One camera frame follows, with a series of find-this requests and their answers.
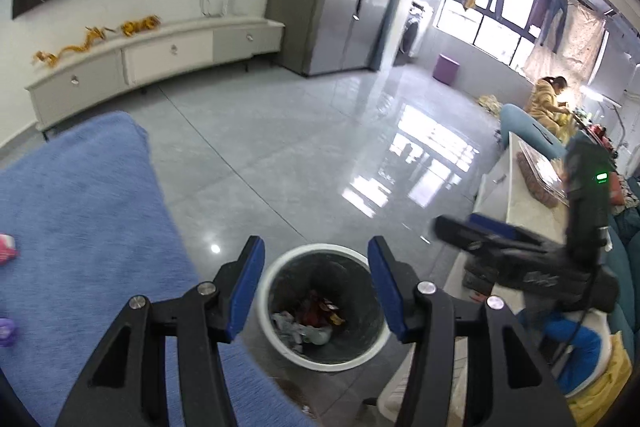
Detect blue blanket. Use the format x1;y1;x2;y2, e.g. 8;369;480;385
0;112;313;427

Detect short golden dragon ornament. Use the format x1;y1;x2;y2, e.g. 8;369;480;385
121;14;162;39

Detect purple stool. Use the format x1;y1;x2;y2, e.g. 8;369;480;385
432;53;460;84

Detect long golden dragon ornament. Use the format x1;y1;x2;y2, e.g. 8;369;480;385
33;27;107;68

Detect white plastic wrapper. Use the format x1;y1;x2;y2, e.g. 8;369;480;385
271;310;332;354

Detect hanging blue jeans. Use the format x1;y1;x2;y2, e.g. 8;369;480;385
537;0;569;54

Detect purple hanging garment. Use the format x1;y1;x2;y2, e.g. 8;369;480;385
527;0;552;31

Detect washing machine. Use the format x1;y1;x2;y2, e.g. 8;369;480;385
401;2;432;58

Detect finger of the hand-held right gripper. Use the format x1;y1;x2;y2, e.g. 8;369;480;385
467;213;545;248
434;214;508;259

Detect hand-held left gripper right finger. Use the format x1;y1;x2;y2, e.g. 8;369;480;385
367;235;576;427

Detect beige patterned hanging sheet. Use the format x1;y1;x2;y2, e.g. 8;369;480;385
524;3;609;86

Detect large red snack wrapper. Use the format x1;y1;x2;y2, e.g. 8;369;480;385
294;289;347;329

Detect teal sofa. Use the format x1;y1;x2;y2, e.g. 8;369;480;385
597;174;640;338

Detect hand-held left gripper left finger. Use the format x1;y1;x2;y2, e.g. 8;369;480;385
55;235;266;427

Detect white television cabinet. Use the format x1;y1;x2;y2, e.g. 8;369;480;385
25;14;286;141

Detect white marble coffee table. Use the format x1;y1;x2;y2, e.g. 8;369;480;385
376;127;573;427

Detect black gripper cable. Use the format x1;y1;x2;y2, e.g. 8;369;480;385
559;306;588;360

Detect white round trash bin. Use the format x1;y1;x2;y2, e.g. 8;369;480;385
258;243;392;373

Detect purple wrapper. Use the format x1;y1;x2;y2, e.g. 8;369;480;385
0;318;20;348

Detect clear plastic container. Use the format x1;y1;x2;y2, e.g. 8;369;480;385
516;141;572;208

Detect balcony window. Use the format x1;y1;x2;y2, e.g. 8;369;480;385
436;0;609;74

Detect person's yellow clothing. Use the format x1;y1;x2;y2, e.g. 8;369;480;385
569;332;637;427

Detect yellow cloth on floor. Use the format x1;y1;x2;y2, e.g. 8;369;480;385
476;94;504;116

